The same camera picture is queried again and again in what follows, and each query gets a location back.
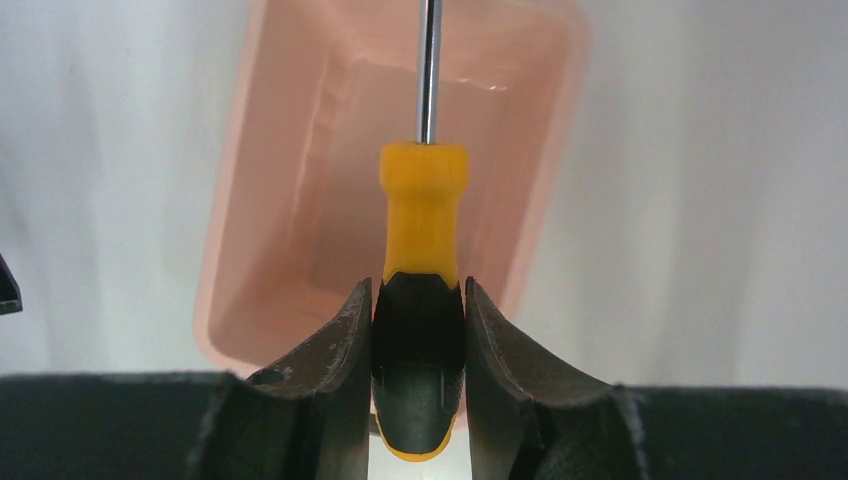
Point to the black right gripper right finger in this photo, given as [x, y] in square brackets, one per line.
[530, 414]

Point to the yellow black handled screwdriver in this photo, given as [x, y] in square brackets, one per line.
[418, 346]

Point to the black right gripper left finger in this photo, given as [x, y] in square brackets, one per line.
[304, 416]

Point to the dark object at left edge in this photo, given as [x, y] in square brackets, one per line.
[10, 295]

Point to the pink plastic bin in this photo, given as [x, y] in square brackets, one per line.
[298, 217]

